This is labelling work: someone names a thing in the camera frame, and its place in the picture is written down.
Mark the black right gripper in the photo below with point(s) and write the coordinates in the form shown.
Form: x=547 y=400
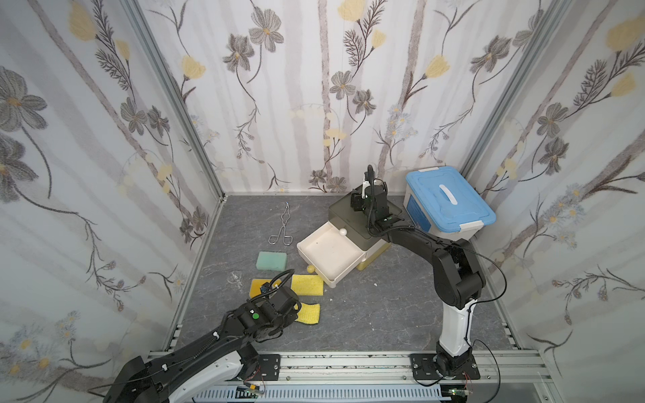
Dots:
x=364 y=200

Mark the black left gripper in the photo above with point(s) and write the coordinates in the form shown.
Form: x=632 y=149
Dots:
x=285 y=300

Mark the olive green drawer cabinet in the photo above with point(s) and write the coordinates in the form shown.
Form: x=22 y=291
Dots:
x=353 y=224

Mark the yellow sponge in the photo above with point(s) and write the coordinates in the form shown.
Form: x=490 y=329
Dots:
x=308 y=285
x=309 y=314
x=259 y=287

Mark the green sponge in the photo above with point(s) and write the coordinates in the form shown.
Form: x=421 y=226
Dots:
x=271 y=261

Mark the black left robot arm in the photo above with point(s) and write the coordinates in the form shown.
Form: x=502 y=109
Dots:
x=225 y=353

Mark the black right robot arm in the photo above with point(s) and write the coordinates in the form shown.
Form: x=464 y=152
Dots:
x=457 y=276

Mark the metal tongs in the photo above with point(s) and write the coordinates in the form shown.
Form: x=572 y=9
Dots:
x=281 y=235

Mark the white storage bin blue lid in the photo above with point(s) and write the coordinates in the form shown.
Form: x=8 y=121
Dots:
x=442 y=203

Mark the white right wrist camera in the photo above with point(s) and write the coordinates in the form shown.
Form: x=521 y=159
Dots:
x=367 y=189

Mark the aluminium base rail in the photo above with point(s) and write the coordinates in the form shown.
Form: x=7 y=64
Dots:
x=502 y=376

